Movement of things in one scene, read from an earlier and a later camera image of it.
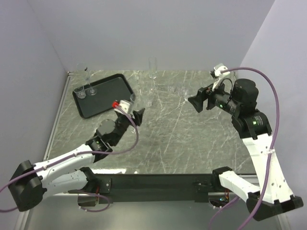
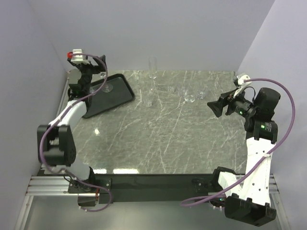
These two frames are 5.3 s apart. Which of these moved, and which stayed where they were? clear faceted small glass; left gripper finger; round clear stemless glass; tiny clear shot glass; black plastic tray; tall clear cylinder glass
Moved: round clear stemless glass; left gripper finger
Stayed: clear faceted small glass; black plastic tray; tiny clear shot glass; tall clear cylinder glass
